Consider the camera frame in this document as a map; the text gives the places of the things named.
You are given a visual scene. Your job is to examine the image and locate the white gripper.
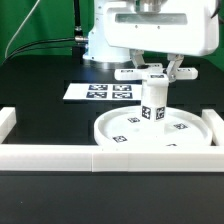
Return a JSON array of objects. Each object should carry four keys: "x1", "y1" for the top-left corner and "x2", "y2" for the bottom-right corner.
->
[{"x1": 103, "y1": 3, "x2": 219, "y2": 83}]

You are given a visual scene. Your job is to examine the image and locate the white cross-shaped table base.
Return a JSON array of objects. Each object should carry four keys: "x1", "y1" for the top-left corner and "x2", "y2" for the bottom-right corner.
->
[{"x1": 114, "y1": 63, "x2": 198, "y2": 86}]

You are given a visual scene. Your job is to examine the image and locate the white round table top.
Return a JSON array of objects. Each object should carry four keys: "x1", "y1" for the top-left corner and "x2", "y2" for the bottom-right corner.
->
[{"x1": 94, "y1": 106, "x2": 212, "y2": 148}]

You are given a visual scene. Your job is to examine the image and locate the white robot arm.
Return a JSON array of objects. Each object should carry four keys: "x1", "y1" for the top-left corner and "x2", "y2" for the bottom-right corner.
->
[{"x1": 84, "y1": 0, "x2": 221, "y2": 82}]

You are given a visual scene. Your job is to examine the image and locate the white marker sheet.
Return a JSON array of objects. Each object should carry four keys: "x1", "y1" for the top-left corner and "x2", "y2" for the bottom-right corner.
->
[{"x1": 63, "y1": 83, "x2": 141, "y2": 101}]

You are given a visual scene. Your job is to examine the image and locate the white right fence bar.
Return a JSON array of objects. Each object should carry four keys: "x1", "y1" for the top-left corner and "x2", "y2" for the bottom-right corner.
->
[{"x1": 202, "y1": 109, "x2": 224, "y2": 146}]

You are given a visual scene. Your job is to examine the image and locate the white fence bar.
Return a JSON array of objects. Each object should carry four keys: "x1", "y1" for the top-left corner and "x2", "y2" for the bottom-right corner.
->
[
  {"x1": 202, "y1": 109, "x2": 224, "y2": 146},
  {"x1": 0, "y1": 107, "x2": 16, "y2": 144},
  {"x1": 0, "y1": 144, "x2": 224, "y2": 172}
]

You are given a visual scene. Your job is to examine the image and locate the white left fence bar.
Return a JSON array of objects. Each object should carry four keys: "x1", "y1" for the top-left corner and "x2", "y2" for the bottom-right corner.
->
[{"x1": 0, "y1": 107, "x2": 16, "y2": 144}]

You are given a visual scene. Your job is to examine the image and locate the white front fence bar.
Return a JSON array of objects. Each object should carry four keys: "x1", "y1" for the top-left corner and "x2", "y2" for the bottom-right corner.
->
[{"x1": 0, "y1": 144, "x2": 224, "y2": 172}]

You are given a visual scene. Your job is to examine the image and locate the black cable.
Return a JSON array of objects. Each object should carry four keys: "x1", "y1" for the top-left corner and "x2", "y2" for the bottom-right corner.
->
[{"x1": 1, "y1": 36, "x2": 89, "y2": 66}]

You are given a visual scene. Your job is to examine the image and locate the black vertical post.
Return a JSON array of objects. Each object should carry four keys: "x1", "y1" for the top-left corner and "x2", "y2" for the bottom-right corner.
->
[{"x1": 73, "y1": 0, "x2": 83, "y2": 36}]

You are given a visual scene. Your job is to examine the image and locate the white cable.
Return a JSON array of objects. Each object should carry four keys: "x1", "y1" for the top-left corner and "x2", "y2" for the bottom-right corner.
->
[{"x1": 4, "y1": 0, "x2": 42, "y2": 60}]

